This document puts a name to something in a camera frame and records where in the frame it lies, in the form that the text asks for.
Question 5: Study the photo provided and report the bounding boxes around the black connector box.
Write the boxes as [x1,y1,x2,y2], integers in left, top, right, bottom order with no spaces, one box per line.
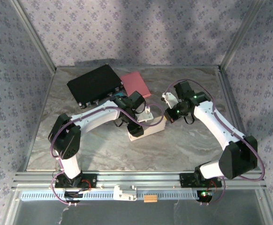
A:
[64,191,83,203]

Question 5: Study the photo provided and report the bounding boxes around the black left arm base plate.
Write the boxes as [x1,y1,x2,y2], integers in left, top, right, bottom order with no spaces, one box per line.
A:
[55,173,98,189]

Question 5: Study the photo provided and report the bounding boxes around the slotted cable tray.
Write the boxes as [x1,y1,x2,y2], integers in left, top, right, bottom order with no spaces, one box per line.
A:
[20,191,202,202]

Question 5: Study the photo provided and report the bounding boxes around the aluminium frame rail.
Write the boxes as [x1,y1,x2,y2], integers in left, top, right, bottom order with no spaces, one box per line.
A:
[12,171,267,191]

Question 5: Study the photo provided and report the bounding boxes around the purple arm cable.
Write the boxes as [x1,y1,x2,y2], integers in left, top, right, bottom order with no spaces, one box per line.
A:
[50,103,166,207]
[166,79,265,207]

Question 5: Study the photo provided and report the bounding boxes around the aluminium side rail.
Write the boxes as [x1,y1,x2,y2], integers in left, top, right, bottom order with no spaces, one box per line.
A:
[217,65,267,173]

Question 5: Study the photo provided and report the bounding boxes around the black case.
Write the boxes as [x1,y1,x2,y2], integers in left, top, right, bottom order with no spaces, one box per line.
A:
[67,64,125,109]

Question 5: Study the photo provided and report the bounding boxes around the aluminium frame post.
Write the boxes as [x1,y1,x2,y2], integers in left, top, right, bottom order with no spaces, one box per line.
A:
[9,0,57,71]
[220,0,266,70]

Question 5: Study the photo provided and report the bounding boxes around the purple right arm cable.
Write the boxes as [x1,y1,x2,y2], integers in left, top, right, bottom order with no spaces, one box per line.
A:
[166,79,265,207]

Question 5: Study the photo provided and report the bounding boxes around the white plastic clip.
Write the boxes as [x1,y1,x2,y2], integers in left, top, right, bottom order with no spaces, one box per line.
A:
[113,184,137,202]

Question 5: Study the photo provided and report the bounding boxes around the pink and white paper box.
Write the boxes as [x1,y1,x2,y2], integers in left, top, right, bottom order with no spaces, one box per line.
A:
[120,72,152,99]

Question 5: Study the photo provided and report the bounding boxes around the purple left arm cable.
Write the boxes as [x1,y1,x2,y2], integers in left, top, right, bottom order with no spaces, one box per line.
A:
[50,103,166,207]

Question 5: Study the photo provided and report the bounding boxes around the black controller with light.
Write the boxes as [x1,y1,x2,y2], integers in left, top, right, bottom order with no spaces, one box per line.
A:
[196,189,214,203]

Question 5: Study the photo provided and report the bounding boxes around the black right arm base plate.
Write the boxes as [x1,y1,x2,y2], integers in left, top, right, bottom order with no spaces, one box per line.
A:
[179,172,223,188]

